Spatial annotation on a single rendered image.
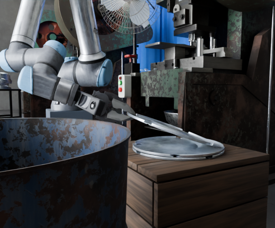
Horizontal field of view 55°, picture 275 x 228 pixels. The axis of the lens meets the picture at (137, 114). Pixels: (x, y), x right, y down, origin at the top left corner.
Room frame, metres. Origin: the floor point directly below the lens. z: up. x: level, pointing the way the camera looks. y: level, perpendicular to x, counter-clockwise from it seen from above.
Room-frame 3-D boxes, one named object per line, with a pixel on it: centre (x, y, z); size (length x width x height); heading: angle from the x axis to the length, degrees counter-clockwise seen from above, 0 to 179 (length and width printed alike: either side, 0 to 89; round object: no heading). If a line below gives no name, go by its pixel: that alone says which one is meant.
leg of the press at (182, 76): (1.41, -0.59, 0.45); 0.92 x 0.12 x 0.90; 122
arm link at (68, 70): (1.20, 0.31, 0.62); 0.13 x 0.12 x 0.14; 74
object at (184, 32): (1.57, -0.33, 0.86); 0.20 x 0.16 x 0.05; 32
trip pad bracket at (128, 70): (1.71, 0.03, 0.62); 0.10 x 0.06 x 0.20; 32
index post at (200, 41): (1.35, -0.31, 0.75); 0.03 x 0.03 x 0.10; 32
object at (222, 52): (1.42, -0.42, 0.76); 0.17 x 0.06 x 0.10; 32
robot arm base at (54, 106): (1.20, 0.32, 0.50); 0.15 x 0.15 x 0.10
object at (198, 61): (1.57, -0.33, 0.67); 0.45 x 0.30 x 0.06; 32
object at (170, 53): (1.47, -0.18, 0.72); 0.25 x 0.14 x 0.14; 122
